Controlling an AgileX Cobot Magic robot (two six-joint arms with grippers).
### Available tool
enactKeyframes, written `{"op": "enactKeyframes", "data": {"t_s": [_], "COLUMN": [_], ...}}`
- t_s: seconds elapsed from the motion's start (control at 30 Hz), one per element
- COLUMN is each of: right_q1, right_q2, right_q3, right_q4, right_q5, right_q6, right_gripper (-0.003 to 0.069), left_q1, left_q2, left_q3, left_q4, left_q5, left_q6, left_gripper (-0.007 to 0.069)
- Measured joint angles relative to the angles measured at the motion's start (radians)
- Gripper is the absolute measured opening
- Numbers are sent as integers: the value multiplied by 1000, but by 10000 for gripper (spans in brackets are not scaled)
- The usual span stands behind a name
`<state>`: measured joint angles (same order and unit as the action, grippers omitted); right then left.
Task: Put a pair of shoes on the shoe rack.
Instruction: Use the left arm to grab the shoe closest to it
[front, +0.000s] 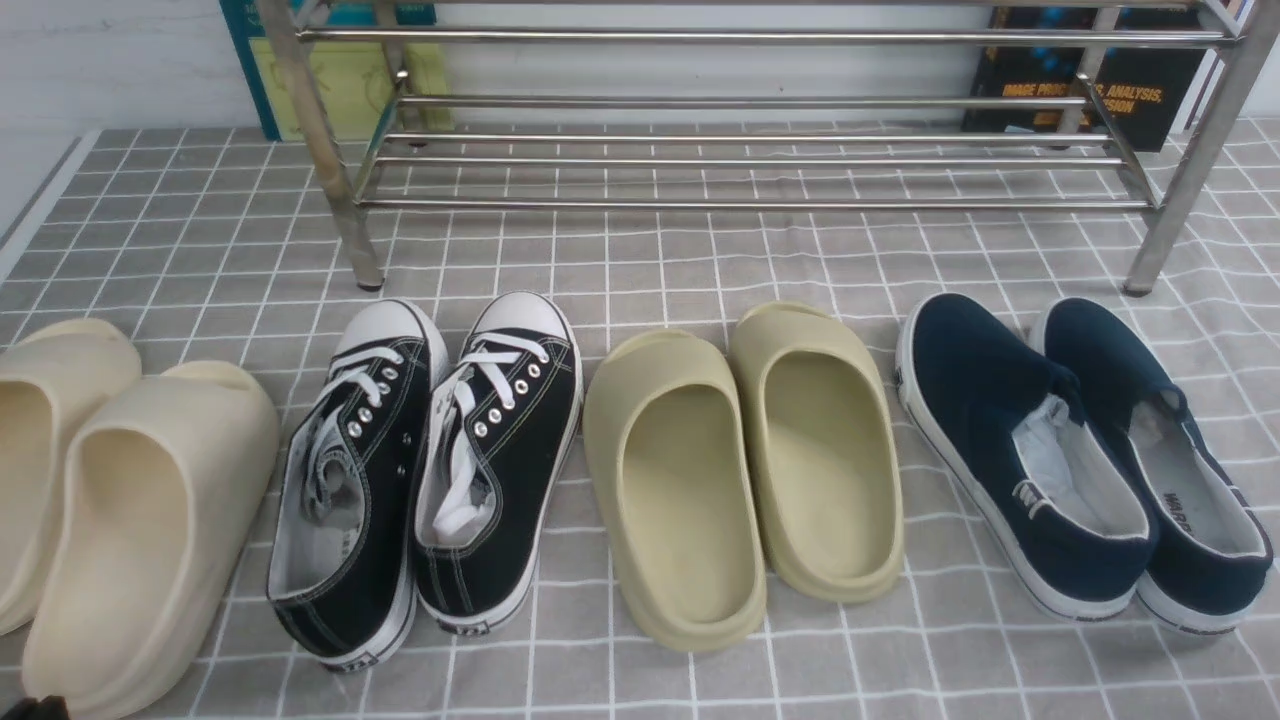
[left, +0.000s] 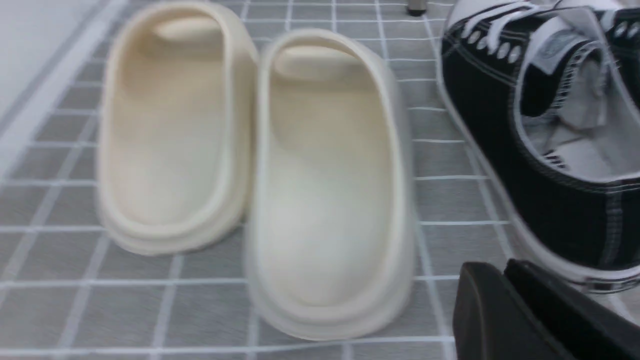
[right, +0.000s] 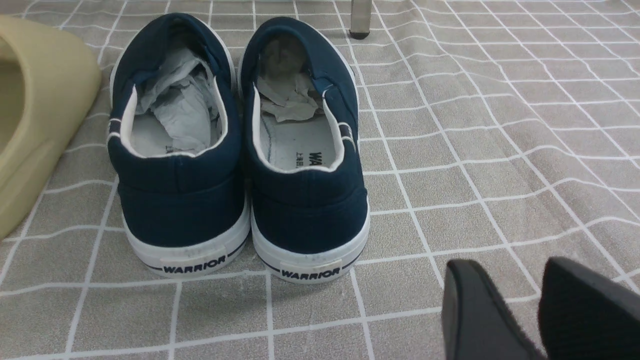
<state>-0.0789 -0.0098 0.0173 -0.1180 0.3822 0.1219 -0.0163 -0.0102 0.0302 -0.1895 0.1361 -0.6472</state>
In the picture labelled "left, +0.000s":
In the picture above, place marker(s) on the grey checkered floor mat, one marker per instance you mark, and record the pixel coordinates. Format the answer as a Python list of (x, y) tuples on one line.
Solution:
[(69, 293)]

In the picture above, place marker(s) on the black canvas sneaker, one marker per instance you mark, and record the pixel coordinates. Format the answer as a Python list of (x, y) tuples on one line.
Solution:
[(547, 95)]

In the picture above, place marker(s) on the cream slipper right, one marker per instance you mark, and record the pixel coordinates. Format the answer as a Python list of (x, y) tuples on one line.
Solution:
[(330, 246)]

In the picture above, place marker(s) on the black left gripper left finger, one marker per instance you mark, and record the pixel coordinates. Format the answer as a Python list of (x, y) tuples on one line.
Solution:
[(491, 321)]

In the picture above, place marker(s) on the cream slipper left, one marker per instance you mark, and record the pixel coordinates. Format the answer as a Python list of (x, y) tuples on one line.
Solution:
[(174, 158)]

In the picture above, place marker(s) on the steel shoe rack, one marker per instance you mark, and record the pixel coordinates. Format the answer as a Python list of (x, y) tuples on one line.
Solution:
[(416, 8)]

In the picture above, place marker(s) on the cream slipper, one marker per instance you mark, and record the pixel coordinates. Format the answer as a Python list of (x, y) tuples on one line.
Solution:
[(330, 246), (174, 158)]

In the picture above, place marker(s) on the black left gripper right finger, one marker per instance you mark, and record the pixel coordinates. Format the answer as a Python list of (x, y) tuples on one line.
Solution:
[(585, 328)]

